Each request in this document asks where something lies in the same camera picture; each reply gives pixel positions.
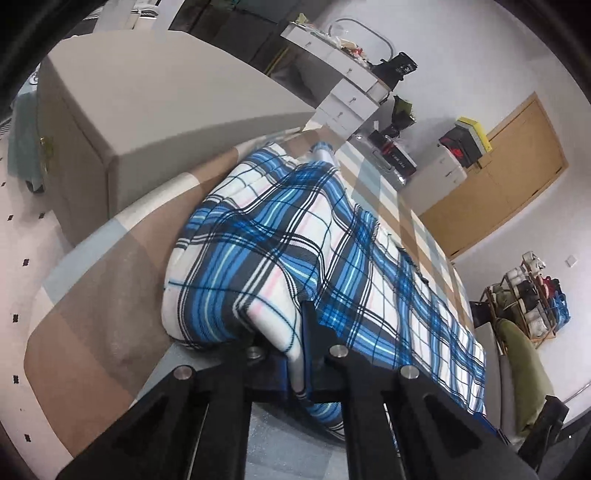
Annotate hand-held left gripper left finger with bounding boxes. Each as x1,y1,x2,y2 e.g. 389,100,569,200
55,342,296,480

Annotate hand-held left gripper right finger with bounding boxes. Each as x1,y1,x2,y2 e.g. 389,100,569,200
300,300,541,480

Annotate blue plaid shirt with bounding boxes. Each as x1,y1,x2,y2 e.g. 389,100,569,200
161,141,488,441

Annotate wooden shoe rack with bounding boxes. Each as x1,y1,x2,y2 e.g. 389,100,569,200
480,251,571,349

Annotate silver suitcase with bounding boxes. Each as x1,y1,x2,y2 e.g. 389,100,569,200
348,134,409,185

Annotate white cabinet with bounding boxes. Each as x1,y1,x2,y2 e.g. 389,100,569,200
399,143,469,217

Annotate black and red box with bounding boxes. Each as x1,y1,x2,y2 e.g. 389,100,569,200
369,129,419,178

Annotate olive green pillow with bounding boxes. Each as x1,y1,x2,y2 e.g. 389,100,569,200
496,318,555,435

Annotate dark green bouquet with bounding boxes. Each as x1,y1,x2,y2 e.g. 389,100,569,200
390,95,419,134

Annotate black storage box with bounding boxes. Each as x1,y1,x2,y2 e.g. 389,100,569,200
438,124,483,169

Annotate white desk with drawers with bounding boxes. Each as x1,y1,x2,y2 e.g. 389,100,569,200
279,21,393,139

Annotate wooden door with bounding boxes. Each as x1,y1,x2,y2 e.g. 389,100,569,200
418,91,568,259

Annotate black electronic device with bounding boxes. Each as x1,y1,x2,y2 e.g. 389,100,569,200
517,394,571,469

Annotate yellow lid storage box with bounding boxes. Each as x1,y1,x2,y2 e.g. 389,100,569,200
455,116,494,153

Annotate black paper bag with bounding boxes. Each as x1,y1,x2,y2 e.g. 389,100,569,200
372,52,421,88

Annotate pile of desk clutter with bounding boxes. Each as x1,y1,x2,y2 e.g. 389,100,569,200
314,28,372,63

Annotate black refrigerator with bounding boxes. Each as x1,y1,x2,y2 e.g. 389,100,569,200
168,0,305,100

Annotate rounded metal frame mirror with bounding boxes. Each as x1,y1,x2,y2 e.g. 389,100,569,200
329,17,395,56

